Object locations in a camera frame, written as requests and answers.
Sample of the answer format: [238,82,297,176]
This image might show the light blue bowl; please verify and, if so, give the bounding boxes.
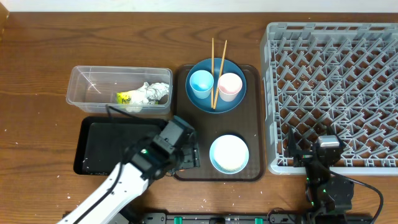
[209,134,249,175]

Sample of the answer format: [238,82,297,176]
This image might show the white paper napkin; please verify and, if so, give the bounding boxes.
[126,82,169,113]

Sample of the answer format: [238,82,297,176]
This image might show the green yellow snack wrapper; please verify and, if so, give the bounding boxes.
[116,90,141,105]

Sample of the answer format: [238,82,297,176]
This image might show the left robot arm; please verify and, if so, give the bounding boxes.
[59,116,200,223]

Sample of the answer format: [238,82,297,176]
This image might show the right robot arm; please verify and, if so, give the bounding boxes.
[287,127,354,223]

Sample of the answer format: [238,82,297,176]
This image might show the grey dishwasher rack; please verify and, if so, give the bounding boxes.
[261,22,397,176]

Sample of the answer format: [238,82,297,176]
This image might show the brown plastic serving tray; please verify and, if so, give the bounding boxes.
[173,65,266,182]

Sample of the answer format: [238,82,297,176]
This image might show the dark blue plate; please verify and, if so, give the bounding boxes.
[185,58,246,114]

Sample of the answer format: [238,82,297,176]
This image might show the light blue cup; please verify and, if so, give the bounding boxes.
[189,70,214,99]

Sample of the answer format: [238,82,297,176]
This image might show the pink cup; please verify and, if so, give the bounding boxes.
[218,73,243,102]

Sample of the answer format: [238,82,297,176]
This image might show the black tray bin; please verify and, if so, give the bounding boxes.
[73,116,167,175]

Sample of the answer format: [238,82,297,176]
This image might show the right wooden chopstick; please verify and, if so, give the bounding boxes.
[213,40,228,110]

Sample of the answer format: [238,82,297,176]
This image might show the wooden chopstick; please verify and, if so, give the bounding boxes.
[213,40,228,110]
[211,37,215,109]

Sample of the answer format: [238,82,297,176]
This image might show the clear plastic bin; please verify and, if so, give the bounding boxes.
[66,65,173,114]

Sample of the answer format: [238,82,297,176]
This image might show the left wooden chopstick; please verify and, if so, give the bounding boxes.
[211,37,215,109]

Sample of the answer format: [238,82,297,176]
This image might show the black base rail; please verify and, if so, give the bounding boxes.
[118,208,374,224]

